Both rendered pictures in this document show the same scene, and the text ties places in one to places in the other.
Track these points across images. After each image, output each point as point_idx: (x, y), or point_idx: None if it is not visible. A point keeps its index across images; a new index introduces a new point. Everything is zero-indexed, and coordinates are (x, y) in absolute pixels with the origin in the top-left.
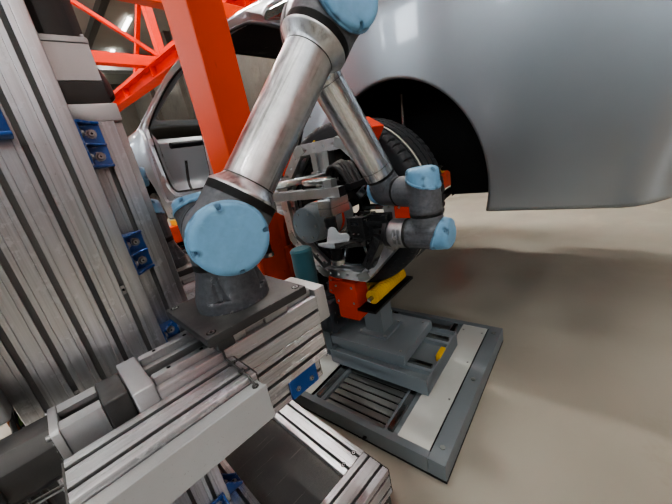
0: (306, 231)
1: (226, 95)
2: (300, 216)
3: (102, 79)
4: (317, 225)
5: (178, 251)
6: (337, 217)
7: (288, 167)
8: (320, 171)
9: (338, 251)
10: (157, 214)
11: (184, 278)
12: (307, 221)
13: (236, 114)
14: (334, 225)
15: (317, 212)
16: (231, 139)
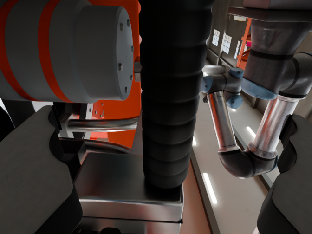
0: (126, 42)
1: (129, 146)
2: (129, 76)
3: (229, 165)
4: (118, 71)
5: (267, 37)
6: (35, 73)
7: (92, 109)
8: (61, 136)
9: (191, 42)
10: (263, 85)
11: (295, 0)
12: (125, 71)
13: (123, 133)
14: (173, 169)
15: (106, 96)
16: (134, 116)
